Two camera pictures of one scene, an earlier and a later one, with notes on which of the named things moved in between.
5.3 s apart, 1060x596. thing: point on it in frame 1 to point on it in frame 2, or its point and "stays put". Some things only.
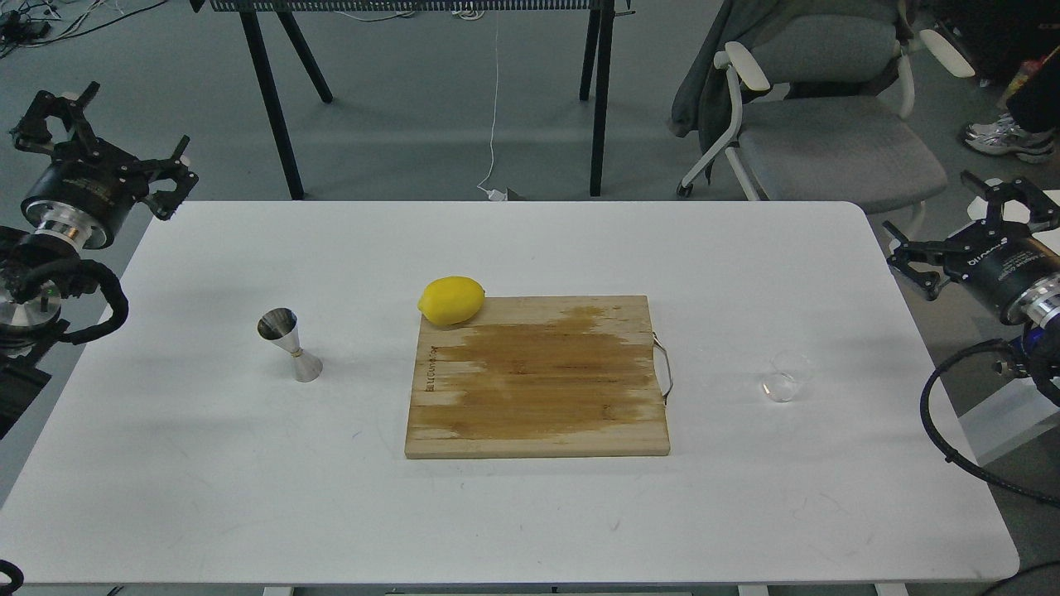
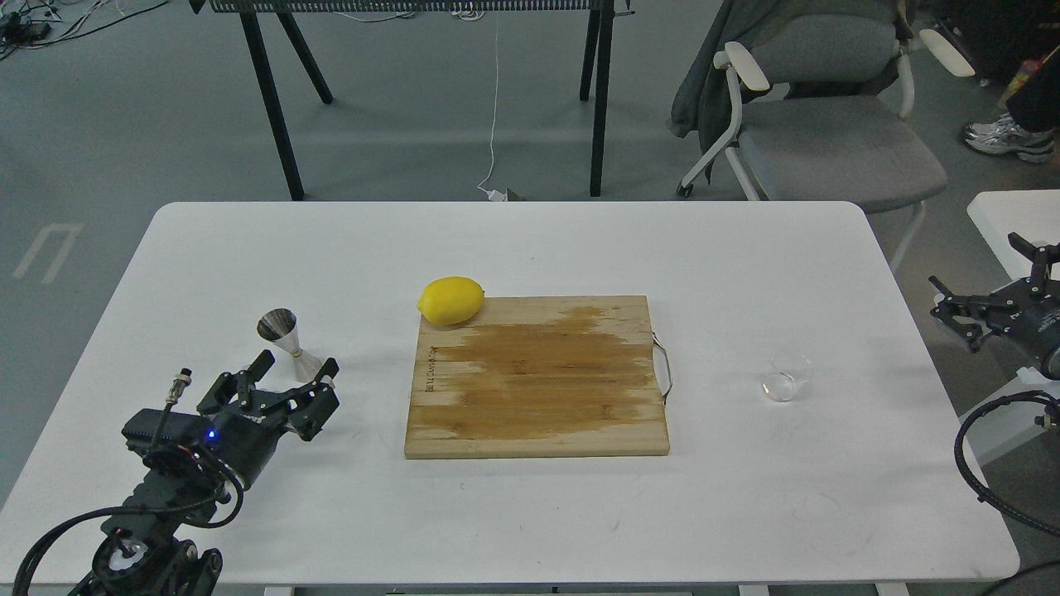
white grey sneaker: x=1003 y=136 stays put
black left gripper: x=95 y=178 to x=242 y=433
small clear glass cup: x=787 y=368 stays put
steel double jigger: x=280 y=325 stays put
